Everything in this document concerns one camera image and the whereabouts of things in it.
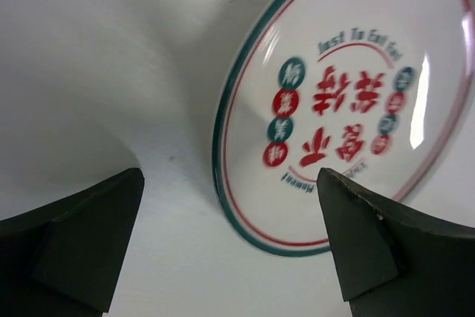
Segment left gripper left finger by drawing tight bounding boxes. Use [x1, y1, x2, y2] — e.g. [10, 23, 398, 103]
[1, 168, 144, 316]

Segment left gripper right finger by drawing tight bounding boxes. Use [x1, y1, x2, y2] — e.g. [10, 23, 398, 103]
[317, 169, 474, 317]

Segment white plate red characters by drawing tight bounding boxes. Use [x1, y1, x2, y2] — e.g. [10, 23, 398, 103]
[212, 0, 474, 258]

